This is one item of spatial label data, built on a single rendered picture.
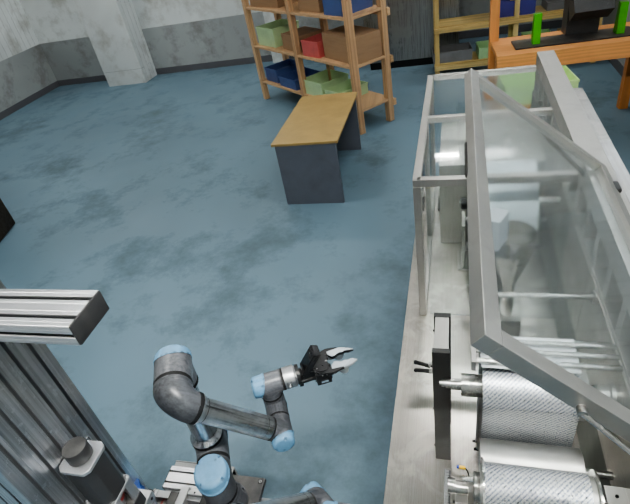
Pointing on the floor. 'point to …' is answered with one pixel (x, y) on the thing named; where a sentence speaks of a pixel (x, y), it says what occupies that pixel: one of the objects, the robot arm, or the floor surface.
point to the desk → (317, 147)
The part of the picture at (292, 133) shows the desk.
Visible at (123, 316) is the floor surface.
